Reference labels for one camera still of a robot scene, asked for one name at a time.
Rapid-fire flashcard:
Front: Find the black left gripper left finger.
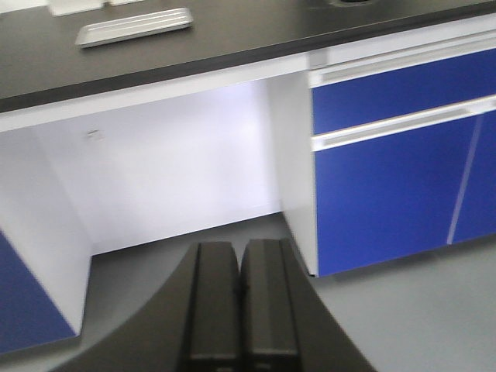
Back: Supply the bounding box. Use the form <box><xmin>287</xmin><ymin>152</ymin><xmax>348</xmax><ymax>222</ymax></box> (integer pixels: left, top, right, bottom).
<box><xmin>57</xmin><ymin>242</ymin><xmax>241</xmax><ymax>371</ymax></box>

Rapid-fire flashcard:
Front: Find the blue cabinet drawer front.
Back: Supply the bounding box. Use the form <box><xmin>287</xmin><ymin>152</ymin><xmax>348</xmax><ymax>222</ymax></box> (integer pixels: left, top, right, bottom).
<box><xmin>312</xmin><ymin>49</ymin><xmax>495</xmax><ymax>135</ymax></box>

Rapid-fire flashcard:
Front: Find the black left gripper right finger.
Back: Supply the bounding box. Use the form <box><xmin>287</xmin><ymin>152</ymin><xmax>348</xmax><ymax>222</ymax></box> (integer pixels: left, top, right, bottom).
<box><xmin>241</xmin><ymin>239</ymin><xmax>374</xmax><ymax>371</ymax></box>

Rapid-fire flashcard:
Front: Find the silver metal tray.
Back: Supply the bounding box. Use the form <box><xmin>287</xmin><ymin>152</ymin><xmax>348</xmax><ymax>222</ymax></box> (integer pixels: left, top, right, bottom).
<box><xmin>75</xmin><ymin>8</ymin><xmax>194</xmax><ymax>48</ymax></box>

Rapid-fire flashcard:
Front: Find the blue cabinet door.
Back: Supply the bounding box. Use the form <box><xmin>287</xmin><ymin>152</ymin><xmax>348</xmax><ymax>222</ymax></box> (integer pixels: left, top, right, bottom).
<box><xmin>451</xmin><ymin>111</ymin><xmax>495</xmax><ymax>243</ymax></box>
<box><xmin>315</xmin><ymin>116</ymin><xmax>481</xmax><ymax>276</ymax></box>

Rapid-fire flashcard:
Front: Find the blue cabinet panel left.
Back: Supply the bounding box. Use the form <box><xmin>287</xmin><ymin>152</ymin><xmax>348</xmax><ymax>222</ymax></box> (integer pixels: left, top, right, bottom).
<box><xmin>1</xmin><ymin>236</ymin><xmax>76</xmax><ymax>353</ymax></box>

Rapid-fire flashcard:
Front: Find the blue cabinet door right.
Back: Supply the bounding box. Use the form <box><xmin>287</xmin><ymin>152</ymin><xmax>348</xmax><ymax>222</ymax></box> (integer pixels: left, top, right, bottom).
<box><xmin>451</xmin><ymin>111</ymin><xmax>495</xmax><ymax>243</ymax></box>

